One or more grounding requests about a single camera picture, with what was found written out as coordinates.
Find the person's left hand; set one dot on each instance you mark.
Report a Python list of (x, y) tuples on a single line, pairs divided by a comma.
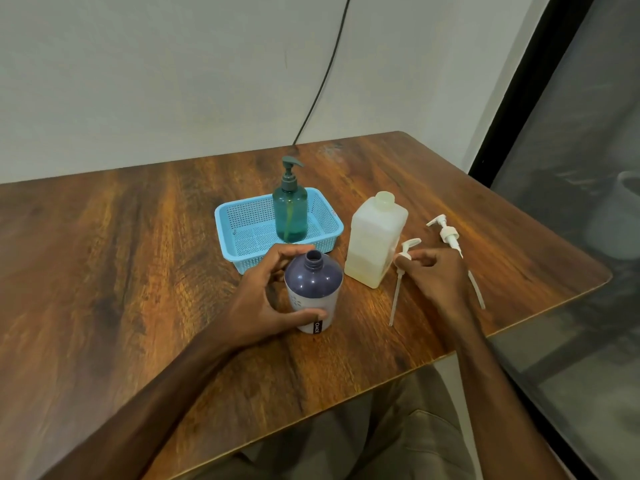
[(252, 304)]

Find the person's right hand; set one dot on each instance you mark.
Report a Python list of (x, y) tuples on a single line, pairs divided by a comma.
[(442, 279)]

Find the short white pump head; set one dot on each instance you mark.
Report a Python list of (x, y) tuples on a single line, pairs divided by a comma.
[(396, 299)]

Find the small purple and white bottle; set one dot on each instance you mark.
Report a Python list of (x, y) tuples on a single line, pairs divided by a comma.
[(312, 284)]

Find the blue plastic basket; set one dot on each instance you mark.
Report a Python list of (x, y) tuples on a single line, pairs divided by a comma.
[(245, 224)]

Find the large translucent bottle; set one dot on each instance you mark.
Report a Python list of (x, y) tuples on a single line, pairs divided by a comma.
[(372, 239)]

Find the small dark green bottle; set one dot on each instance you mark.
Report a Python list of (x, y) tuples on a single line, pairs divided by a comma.
[(290, 214)]

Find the dark green pump head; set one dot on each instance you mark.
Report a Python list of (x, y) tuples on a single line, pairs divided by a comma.
[(289, 177)]

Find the person's left forearm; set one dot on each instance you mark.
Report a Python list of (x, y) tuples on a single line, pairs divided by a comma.
[(145, 409)]

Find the person's right forearm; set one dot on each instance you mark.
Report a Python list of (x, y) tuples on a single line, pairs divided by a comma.
[(505, 404)]

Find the person's beige trousers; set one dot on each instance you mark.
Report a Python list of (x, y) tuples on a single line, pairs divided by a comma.
[(360, 434)]

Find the white plant pot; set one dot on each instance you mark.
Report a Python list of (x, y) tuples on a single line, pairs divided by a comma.
[(615, 224)]

